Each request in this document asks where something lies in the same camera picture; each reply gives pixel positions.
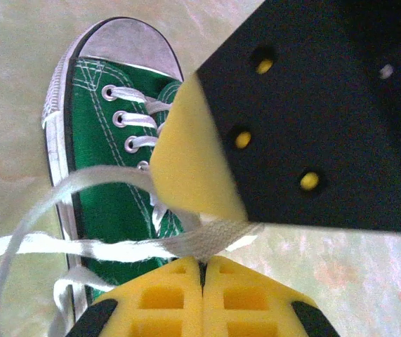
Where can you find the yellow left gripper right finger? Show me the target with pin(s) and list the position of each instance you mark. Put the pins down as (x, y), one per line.
(246, 298)

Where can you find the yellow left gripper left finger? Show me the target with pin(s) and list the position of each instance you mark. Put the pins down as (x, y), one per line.
(158, 298)

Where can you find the white shoelace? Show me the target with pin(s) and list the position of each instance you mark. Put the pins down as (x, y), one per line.
(203, 238)

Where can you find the green canvas sneaker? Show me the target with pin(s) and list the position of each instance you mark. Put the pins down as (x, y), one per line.
(95, 116)

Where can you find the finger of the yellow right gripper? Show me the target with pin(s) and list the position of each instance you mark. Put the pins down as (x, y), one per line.
(309, 123)

